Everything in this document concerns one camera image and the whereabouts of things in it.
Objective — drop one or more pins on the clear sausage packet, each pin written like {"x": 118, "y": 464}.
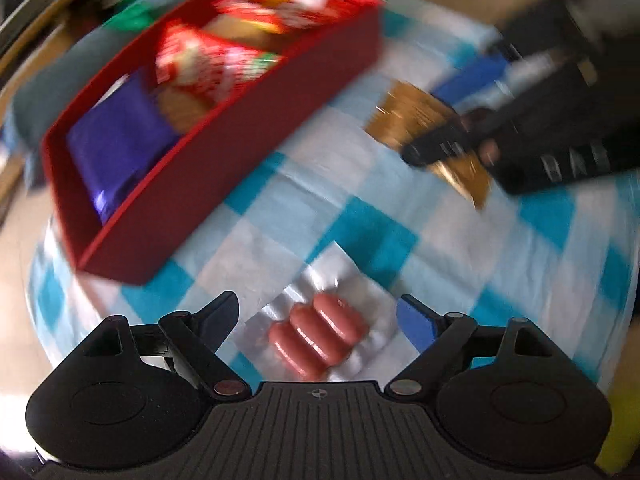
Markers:
{"x": 320, "y": 332}

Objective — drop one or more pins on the rolled blue blanket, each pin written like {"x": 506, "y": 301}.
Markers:
{"x": 55, "y": 75}

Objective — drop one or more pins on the red and white snack packet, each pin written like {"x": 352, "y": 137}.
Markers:
{"x": 285, "y": 2}

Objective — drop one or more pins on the red spicy strip packet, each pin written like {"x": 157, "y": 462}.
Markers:
{"x": 200, "y": 65}

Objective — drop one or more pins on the purple and silver snack packet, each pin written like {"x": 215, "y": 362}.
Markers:
{"x": 120, "y": 135}

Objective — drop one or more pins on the blue checked tablecloth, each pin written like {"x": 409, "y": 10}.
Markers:
{"x": 450, "y": 260}

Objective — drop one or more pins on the red cardboard box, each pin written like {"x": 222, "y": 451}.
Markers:
{"x": 210, "y": 175}

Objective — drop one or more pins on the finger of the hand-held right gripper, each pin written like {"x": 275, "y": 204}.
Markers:
{"x": 440, "y": 142}
{"x": 475, "y": 77}

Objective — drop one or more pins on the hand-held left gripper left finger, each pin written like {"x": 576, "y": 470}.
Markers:
{"x": 222, "y": 317}

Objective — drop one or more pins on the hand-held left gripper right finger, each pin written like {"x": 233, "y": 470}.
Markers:
{"x": 415, "y": 325}

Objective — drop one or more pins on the gold snack packet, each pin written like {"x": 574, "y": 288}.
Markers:
{"x": 410, "y": 115}

